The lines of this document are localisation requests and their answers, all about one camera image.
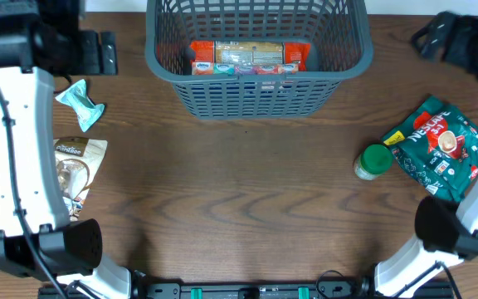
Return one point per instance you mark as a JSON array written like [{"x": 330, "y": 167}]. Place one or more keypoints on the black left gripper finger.
[
  {"x": 90, "y": 58},
  {"x": 108, "y": 54}
]

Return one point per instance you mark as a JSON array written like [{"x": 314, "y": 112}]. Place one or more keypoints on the green Nescafe coffee bag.
[{"x": 437, "y": 145}]

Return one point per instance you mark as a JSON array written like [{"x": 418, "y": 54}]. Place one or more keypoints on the orange spaghetti package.
[{"x": 251, "y": 53}]

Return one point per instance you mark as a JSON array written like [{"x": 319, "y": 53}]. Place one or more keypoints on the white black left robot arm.
[{"x": 37, "y": 237}]

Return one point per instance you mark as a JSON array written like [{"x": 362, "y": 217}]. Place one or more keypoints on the green lid glass jar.
[{"x": 374, "y": 161}]

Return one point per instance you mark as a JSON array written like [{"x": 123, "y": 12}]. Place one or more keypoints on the multicolour tissue pack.
[{"x": 212, "y": 68}]

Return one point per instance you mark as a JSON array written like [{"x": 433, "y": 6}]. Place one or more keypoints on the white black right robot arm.
[{"x": 446, "y": 235}]

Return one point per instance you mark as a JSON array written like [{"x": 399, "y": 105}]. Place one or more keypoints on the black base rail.
[{"x": 325, "y": 287}]

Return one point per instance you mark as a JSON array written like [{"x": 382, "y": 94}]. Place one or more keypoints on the beige cream snack pouch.
[{"x": 77, "y": 162}]

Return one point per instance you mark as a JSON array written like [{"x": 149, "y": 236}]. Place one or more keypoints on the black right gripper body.
[{"x": 465, "y": 47}]

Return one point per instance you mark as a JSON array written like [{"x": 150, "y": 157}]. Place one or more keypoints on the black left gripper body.
[{"x": 74, "y": 51}]

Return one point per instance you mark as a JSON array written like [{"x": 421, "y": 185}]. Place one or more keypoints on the grey plastic mesh basket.
[{"x": 337, "y": 31}]

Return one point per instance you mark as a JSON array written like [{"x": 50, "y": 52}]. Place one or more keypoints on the teal small snack packet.
[{"x": 87, "y": 112}]

